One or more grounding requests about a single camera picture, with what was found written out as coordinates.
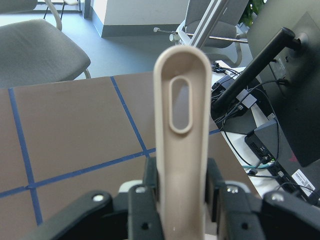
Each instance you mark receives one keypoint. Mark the beige plastic dustpan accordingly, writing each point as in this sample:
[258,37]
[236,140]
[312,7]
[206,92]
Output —
[181,153]

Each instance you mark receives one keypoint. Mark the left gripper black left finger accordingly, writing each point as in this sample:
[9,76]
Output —
[144,221]

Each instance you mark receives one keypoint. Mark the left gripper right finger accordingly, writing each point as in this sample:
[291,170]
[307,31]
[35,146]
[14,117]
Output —
[228,206]

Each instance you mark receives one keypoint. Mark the grey office chair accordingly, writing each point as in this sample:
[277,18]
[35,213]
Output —
[35,52]

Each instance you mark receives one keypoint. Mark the black mini computer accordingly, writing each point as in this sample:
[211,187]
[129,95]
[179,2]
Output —
[269,144]

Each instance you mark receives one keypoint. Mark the black monitor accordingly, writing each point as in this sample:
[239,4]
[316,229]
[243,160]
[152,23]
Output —
[297,103]

